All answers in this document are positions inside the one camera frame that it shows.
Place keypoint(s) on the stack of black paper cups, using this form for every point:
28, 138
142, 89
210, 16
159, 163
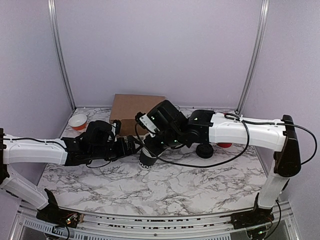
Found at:
147, 160

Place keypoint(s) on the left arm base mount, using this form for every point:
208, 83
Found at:
52, 213

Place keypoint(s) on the aluminium frame post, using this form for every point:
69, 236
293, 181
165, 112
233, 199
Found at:
59, 52
260, 33

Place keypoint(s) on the brown paper bag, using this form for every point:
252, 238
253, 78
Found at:
126, 106

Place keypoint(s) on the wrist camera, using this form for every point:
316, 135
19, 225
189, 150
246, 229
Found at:
116, 127
144, 121

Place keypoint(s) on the orange and white bowl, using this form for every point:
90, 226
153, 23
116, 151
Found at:
78, 122

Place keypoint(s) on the red cup with sugar packets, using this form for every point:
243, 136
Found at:
224, 144

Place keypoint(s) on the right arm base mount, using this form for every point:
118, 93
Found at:
251, 218

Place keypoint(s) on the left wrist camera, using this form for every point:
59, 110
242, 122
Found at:
116, 127

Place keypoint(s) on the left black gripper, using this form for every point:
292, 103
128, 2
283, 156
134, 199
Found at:
123, 151

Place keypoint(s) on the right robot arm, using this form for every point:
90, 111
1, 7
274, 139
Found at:
168, 127

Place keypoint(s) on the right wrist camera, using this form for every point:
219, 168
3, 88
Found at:
144, 121

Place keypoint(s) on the left aluminium frame post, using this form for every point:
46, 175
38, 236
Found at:
59, 52

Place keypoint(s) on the front aluminium rail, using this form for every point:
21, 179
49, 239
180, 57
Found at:
98, 226

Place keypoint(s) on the stack of black cup lids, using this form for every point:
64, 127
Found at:
204, 151

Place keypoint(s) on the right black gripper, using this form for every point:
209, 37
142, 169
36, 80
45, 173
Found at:
153, 148

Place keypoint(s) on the right aluminium frame post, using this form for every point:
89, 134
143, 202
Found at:
260, 33

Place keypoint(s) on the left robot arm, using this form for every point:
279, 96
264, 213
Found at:
100, 141

